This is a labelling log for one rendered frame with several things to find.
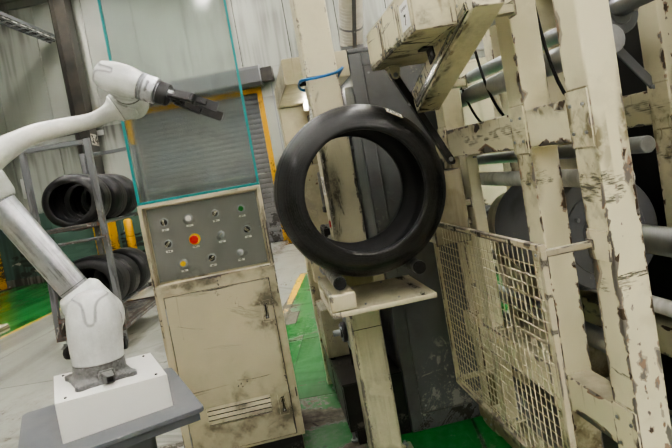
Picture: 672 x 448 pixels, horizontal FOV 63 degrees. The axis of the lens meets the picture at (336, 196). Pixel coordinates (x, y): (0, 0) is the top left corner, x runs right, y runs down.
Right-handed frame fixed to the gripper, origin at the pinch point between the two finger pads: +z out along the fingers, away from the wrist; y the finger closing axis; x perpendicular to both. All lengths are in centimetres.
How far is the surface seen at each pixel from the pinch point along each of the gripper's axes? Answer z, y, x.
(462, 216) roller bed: 100, -32, -3
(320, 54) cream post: 25, -29, 40
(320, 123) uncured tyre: 34.1, 3.7, 6.3
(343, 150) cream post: 46, -33, 7
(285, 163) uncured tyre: 27.2, 1.6, -9.8
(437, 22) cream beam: 58, 31, 40
